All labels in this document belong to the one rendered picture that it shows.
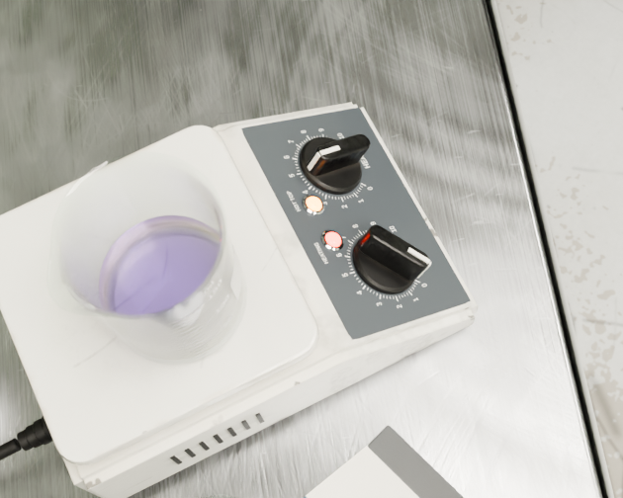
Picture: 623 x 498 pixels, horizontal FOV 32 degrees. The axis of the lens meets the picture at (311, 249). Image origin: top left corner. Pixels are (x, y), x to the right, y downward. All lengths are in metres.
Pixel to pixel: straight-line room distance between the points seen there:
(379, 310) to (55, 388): 0.15
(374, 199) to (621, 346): 0.14
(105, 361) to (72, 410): 0.02
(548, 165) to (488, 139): 0.03
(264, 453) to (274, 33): 0.23
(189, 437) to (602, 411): 0.20
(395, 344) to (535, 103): 0.17
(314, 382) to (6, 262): 0.15
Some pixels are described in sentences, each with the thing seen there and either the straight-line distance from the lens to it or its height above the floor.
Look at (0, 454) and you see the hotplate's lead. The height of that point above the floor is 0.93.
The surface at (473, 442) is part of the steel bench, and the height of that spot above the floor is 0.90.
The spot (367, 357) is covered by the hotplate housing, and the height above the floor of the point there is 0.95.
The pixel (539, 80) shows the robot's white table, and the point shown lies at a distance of 0.60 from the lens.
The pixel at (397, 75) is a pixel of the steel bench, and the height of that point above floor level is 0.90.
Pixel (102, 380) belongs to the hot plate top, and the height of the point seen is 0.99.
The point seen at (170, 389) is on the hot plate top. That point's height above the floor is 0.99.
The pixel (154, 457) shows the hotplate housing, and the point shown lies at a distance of 0.48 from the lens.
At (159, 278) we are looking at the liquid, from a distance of 0.44.
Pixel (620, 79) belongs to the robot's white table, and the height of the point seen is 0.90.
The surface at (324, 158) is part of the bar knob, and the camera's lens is 0.50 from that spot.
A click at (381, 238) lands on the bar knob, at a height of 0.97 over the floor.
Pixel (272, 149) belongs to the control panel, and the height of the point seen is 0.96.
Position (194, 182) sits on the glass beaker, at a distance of 0.40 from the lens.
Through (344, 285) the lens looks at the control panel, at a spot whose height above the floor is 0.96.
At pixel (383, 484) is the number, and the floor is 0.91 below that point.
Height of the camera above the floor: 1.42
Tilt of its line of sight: 70 degrees down
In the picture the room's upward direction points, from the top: 11 degrees counter-clockwise
